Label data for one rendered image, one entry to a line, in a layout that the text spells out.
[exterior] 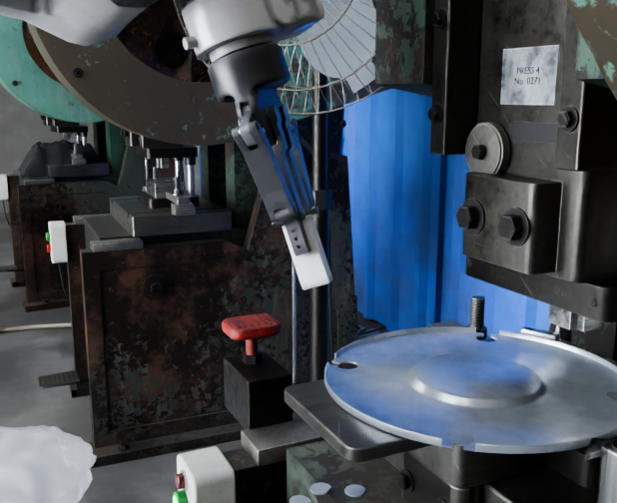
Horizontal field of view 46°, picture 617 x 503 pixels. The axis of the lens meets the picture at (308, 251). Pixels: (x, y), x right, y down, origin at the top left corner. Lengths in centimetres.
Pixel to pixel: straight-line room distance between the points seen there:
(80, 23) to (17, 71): 284
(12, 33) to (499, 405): 314
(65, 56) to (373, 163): 177
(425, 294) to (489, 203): 234
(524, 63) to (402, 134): 241
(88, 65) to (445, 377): 136
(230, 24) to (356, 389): 35
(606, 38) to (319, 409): 43
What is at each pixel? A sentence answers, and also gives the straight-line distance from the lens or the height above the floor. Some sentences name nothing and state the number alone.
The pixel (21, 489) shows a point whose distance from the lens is 192.
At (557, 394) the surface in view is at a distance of 71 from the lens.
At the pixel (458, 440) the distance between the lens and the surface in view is 60.
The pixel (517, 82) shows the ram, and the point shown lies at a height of 106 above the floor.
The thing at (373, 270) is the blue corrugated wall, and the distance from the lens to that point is 336.
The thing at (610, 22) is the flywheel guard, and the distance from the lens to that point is 31.
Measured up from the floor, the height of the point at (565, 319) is 83.
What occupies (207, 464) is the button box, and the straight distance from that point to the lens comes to 89.
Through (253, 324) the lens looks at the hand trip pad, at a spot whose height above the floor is 76.
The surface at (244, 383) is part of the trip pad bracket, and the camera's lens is 92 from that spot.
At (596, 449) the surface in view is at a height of 79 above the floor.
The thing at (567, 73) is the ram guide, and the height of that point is 106.
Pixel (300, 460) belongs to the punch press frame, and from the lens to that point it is 85.
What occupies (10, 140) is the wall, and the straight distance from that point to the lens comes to 714.
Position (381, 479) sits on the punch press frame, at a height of 64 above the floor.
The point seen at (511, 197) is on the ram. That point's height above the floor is 96.
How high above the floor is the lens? 105
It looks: 12 degrees down
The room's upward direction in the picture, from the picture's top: straight up
